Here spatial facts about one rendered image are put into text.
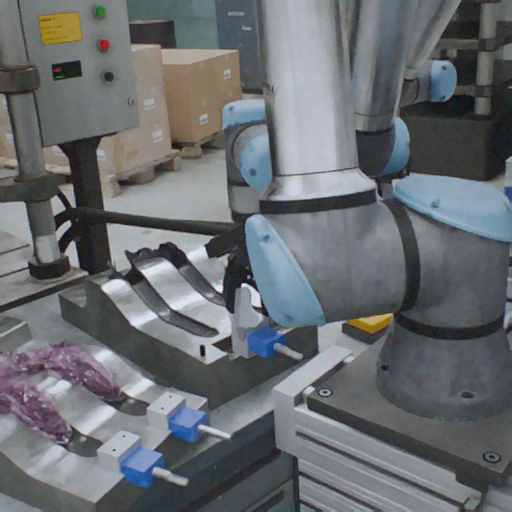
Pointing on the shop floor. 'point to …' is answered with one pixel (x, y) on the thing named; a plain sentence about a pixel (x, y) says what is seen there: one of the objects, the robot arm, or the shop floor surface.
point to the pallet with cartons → (199, 96)
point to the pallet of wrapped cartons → (150, 56)
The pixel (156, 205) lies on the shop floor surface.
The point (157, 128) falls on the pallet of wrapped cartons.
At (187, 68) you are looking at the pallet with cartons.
